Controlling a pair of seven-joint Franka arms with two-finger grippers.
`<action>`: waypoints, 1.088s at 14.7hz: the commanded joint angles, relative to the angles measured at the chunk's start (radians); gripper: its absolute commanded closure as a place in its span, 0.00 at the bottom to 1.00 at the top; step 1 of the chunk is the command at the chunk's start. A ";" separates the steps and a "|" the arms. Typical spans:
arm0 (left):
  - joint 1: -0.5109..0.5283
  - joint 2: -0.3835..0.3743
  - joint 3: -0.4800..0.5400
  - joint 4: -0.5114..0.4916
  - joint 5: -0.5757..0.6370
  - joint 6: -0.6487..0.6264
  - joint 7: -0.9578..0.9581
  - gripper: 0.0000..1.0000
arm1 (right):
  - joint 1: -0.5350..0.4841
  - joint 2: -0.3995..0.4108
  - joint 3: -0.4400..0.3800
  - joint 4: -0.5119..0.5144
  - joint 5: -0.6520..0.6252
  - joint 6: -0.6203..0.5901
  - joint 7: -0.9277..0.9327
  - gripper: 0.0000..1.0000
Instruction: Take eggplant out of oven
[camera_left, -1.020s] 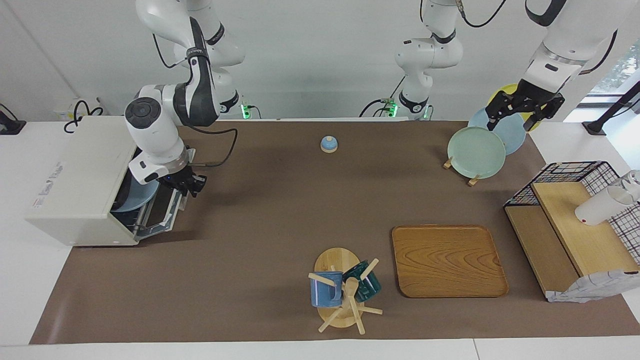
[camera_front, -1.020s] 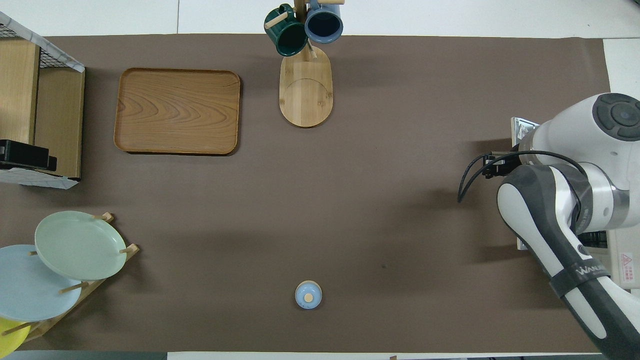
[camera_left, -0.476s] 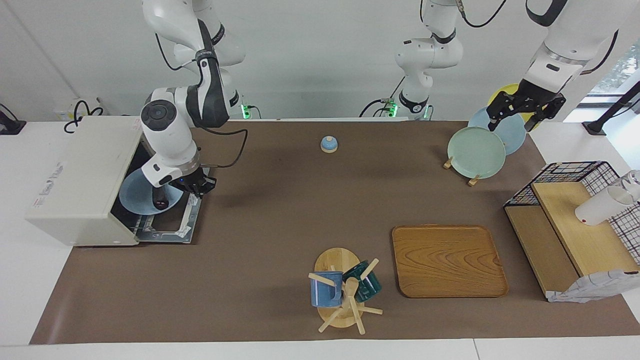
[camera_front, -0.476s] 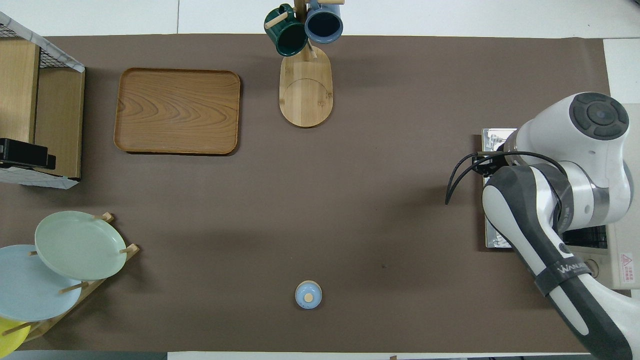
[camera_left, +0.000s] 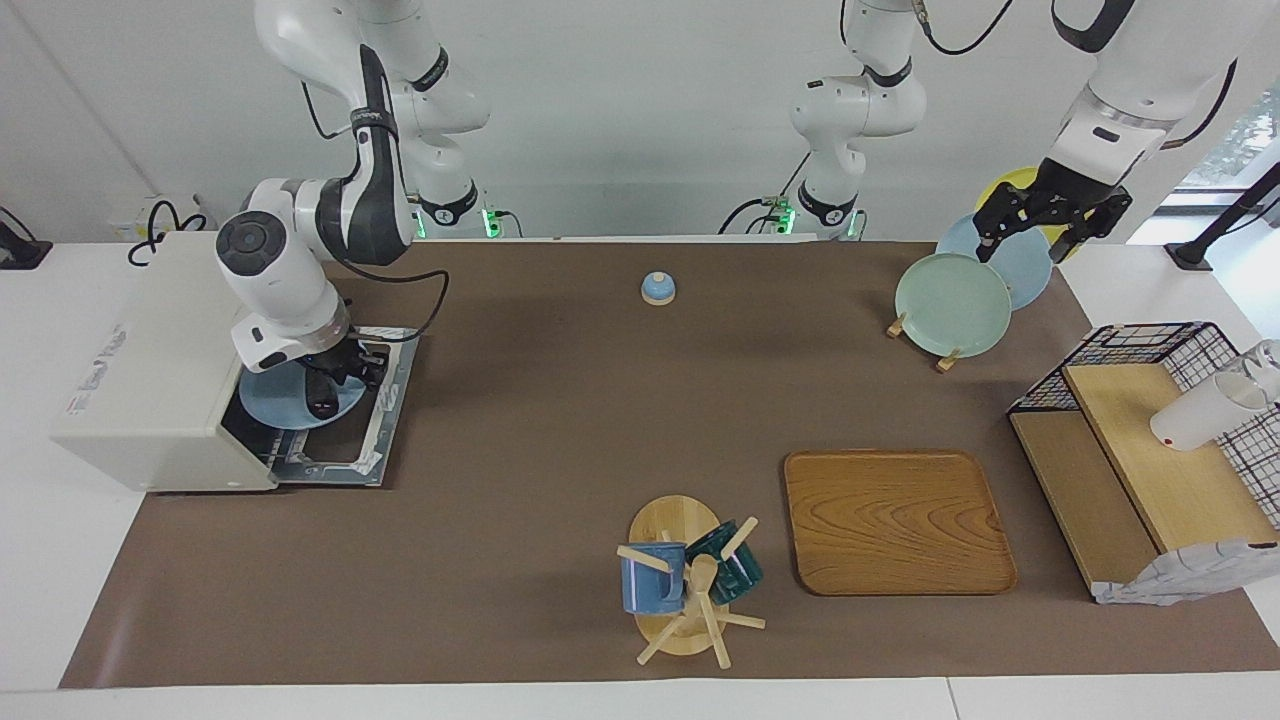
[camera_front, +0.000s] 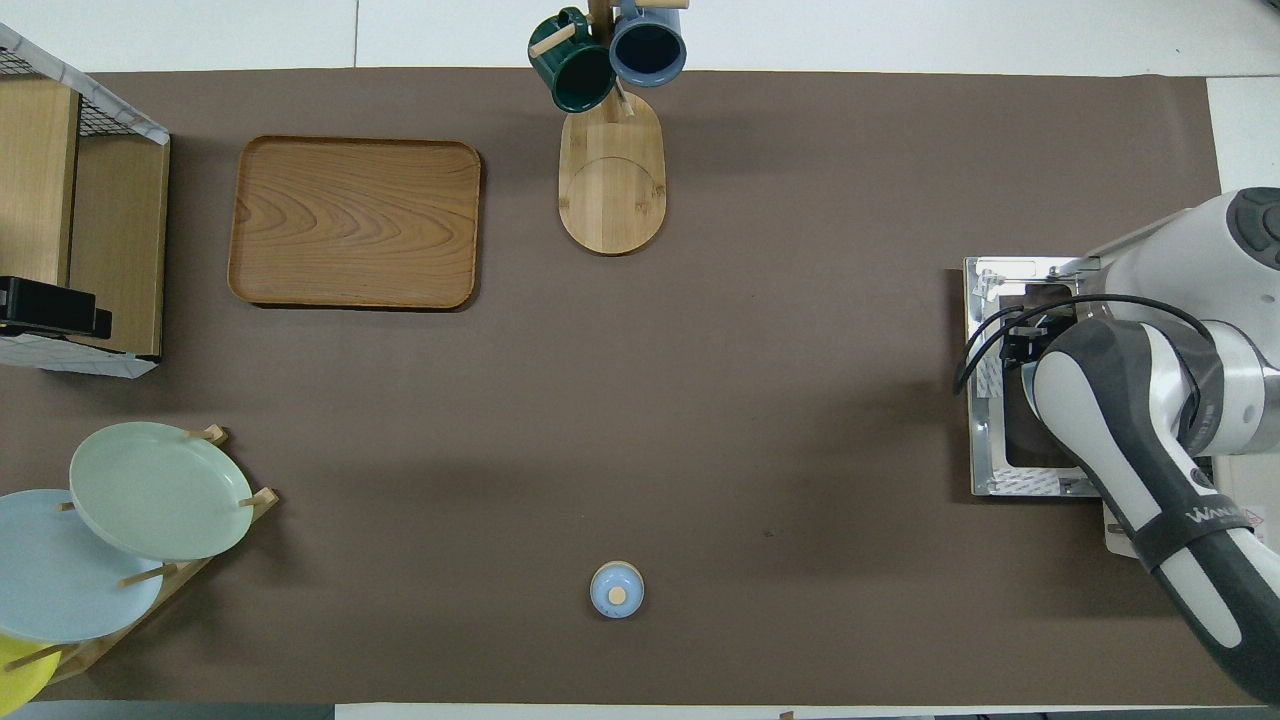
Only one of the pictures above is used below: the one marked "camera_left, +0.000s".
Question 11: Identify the glass oven door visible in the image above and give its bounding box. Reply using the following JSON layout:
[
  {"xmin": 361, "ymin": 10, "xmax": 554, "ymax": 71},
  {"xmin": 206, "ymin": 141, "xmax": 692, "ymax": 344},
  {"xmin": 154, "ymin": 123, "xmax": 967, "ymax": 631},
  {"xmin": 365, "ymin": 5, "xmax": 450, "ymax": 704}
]
[{"xmin": 268, "ymin": 325, "xmax": 419, "ymax": 488}]

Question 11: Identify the brown table mat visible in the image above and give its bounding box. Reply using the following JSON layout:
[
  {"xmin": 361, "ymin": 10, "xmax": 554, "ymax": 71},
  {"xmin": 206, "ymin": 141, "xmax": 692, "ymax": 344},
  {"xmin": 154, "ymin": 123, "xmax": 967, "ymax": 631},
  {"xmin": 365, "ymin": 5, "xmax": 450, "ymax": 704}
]
[{"xmin": 58, "ymin": 240, "xmax": 1280, "ymax": 689}]

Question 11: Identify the pale blue upright plate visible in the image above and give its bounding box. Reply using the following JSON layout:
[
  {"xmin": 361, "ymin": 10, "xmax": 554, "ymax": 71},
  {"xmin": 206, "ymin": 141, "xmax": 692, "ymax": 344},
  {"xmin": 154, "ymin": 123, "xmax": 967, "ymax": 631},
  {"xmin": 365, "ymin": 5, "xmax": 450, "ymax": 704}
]
[{"xmin": 936, "ymin": 210, "xmax": 1054, "ymax": 311}]

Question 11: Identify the wooden plate rack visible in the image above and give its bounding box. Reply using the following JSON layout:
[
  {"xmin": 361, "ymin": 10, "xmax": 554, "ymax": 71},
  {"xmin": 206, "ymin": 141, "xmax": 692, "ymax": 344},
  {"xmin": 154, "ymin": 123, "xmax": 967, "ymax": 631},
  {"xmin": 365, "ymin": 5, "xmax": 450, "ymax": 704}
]
[{"xmin": 886, "ymin": 312, "xmax": 961, "ymax": 374}]

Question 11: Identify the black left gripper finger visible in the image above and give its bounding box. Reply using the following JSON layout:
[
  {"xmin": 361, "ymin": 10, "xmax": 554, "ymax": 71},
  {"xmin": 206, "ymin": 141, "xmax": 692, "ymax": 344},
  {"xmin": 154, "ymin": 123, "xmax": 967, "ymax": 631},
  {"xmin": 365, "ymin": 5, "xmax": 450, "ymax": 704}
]
[
  {"xmin": 972, "ymin": 190, "xmax": 1023, "ymax": 264},
  {"xmin": 1050, "ymin": 215, "xmax": 1101, "ymax": 263}
]

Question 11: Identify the clear drinking glass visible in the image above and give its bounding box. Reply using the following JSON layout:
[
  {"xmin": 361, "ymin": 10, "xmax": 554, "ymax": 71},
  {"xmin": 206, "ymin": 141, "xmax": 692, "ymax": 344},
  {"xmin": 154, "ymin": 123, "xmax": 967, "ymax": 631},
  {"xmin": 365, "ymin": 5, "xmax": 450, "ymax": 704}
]
[{"xmin": 1240, "ymin": 339, "xmax": 1280, "ymax": 401}]

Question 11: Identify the black camera stand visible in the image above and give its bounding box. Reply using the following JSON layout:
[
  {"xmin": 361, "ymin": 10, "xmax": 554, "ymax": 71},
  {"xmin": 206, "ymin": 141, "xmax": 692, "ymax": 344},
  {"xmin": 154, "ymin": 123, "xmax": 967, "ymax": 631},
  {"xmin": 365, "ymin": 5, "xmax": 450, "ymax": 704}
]
[{"xmin": 1165, "ymin": 160, "xmax": 1280, "ymax": 271}]

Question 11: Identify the wooden mug tree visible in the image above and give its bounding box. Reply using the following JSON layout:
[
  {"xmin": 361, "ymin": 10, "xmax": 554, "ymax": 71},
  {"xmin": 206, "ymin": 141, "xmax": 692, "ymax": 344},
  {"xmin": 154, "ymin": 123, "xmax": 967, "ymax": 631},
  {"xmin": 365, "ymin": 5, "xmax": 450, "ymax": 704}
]
[{"xmin": 616, "ymin": 494, "xmax": 767, "ymax": 669}]

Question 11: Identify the white checkered cloth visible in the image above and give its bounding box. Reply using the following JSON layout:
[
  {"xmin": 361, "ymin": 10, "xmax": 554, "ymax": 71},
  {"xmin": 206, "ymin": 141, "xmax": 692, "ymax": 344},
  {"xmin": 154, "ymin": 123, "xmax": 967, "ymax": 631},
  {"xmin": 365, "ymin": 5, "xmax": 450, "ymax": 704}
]
[{"xmin": 1092, "ymin": 538, "xmax": 1280, "ymax": 606}]

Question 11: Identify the light blue plate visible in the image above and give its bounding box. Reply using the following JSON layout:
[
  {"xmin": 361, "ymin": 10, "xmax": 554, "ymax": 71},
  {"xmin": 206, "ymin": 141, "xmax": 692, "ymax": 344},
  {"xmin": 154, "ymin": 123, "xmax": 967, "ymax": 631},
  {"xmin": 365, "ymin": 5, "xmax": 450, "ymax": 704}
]
[{"xmin": 238, "ymin": 365, "xmax": 368, "ymax": 432}]

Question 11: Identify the white toaster oven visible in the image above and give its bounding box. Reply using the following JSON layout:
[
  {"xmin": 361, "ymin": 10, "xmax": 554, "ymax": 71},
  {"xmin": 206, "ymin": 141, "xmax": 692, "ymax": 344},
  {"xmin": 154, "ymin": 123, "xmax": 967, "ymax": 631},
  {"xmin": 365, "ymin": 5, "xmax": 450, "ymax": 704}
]
[{"xmin": 50, "ymin": 232, "xmax": 301, "ymax": 493}]

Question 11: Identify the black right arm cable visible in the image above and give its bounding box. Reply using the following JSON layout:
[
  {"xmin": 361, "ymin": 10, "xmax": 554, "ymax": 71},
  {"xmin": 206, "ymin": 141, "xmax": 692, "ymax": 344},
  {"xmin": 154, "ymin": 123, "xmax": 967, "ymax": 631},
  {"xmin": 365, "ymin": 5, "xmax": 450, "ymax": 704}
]
[{"xmin": 300, "ymin": 75, "xmax": 451, "ymax": 346}]

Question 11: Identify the yellow plate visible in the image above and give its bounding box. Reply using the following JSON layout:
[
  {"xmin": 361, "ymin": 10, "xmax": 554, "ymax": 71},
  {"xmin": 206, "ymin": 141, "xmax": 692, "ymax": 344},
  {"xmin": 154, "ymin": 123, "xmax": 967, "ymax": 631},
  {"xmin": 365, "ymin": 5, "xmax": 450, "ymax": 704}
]
[{"xmin": 975, "ymin": 167, "xmax": 1083, "ymax": 263}]

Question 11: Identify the black clamp mount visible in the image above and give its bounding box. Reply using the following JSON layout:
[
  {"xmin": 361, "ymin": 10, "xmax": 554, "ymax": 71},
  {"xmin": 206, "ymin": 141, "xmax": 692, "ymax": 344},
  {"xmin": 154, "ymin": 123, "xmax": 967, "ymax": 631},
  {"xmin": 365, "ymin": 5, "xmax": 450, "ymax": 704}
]
[{"xmin": 0, "ymin": 205, "xmax": 53, "ymax": 271}]

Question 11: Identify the light wooden stepped shelf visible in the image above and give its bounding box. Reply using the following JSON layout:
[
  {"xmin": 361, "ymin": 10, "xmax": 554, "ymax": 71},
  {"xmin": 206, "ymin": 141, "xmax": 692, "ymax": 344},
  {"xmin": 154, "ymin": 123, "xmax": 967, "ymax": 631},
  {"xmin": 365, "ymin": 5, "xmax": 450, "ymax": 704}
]
[{"xmin": 1008, "ymin": 362, "xmax": 1280, "ymax": 601}]

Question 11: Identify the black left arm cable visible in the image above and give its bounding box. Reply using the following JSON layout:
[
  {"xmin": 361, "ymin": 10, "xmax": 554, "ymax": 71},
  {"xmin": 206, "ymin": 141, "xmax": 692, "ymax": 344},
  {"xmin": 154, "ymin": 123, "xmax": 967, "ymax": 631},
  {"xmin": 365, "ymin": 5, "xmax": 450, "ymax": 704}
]
[{"xmin": 920, "ymin": 0, "xmax": 1016, "ymax": 55}]

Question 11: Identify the black coiled cable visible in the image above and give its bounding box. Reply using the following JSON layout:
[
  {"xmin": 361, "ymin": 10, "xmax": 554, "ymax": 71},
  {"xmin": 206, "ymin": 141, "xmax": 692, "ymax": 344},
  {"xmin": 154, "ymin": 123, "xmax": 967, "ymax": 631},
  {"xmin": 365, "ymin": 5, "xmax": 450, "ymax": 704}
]
[{"xmin": 127, "ymin": 200, "xmax": 209, "ymax": 266}]

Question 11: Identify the white power adapter box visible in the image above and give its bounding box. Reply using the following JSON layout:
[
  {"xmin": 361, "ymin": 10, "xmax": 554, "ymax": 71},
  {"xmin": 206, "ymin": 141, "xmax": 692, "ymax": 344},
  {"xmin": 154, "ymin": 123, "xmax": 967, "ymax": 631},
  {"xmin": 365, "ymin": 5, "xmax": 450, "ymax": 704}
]
[{"xmin": 108, "ymin": 195, "xmax": 206, "ymax": 243}]

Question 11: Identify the black wire basket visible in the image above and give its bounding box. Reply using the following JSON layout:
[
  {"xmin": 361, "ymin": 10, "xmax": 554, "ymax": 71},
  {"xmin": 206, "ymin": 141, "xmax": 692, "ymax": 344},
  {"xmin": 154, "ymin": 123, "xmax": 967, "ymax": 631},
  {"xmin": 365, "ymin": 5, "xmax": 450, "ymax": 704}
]
[{"xmin": 1007, "ymin": 321, "xmax": 1280, "ymax": 531}]

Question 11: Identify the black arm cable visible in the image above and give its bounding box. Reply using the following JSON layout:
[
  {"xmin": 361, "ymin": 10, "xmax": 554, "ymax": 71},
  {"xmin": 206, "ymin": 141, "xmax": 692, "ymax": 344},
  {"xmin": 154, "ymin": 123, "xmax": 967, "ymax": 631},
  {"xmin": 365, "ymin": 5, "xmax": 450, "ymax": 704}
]
[
  {"xmin": 920, "ymin": 0, "xmax": 1016, "ymax": 55},
  {"xmin": 300, "ymin": 75, "xmax": 451, "ymax": 346}
]

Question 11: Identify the blue mug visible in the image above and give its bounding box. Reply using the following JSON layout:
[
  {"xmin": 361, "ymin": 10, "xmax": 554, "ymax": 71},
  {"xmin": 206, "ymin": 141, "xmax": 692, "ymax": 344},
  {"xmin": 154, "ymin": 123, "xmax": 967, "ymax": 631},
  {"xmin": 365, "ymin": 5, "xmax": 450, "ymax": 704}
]
[{"xmin": 620, "ymin": 541, "xmax": 689, "ymax": 615}]

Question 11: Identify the dark green mug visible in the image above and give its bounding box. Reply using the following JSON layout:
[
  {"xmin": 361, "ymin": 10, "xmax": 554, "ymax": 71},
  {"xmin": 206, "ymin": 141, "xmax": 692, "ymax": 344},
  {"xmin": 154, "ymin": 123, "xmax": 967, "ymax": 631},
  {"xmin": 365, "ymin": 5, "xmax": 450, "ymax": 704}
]
[{"xmin": 684, "ymin": 520, "xmax": 765, "ymax": 605}]

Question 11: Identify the brown wooden tray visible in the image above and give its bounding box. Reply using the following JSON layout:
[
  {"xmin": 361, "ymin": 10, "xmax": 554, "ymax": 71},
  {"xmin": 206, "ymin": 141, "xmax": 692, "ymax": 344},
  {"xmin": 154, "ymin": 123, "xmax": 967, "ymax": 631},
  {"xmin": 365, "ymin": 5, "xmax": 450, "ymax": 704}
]
[{"xmin": 783, "ymin": 449, "xmax": 1019, "ymax": 597}]

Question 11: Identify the window with dark frame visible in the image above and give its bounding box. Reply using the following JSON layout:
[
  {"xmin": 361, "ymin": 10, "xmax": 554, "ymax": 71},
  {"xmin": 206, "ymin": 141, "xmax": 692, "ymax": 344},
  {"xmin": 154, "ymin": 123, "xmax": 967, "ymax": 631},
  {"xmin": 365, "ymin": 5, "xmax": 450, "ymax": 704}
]
[{"xmin": 1170, "ymin": 80, "xmax": 1280, "ymax": 216}]

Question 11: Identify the mint green plate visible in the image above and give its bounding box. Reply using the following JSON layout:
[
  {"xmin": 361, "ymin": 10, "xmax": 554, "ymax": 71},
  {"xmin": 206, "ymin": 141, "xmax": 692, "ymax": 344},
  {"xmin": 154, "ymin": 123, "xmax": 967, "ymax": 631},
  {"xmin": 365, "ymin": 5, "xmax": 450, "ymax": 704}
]
[{"xmin": 894, "ymin": 252, "xmax": 1013, "ymax": 359}]

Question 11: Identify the white paper cup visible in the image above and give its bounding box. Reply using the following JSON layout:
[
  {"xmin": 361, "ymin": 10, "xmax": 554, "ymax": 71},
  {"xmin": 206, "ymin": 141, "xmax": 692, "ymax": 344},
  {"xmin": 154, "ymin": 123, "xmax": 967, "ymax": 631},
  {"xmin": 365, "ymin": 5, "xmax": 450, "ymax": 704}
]
[{"xmin": 1149, "ymin": 372, "xmax": 1269, "ymax": 453}]

